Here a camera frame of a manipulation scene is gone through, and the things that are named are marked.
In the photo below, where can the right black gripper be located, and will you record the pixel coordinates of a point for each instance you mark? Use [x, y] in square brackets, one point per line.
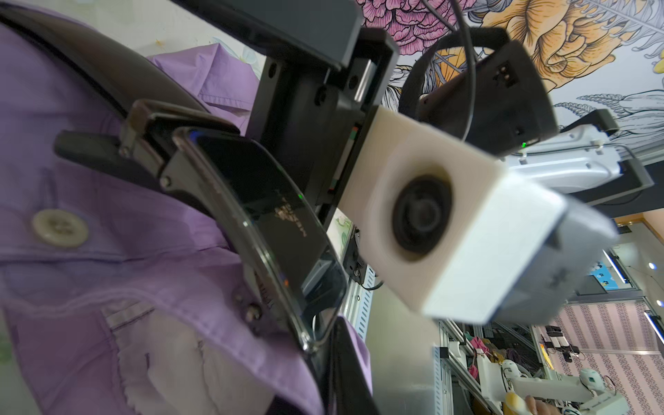
[324, 71]

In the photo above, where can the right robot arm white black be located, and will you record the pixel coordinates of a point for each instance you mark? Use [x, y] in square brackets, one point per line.
[503, 109]

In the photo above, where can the black leather belt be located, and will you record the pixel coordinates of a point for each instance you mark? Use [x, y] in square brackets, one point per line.
[207, 207]

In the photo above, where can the purple trousers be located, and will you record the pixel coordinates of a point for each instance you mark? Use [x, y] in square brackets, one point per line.
[129, 259]

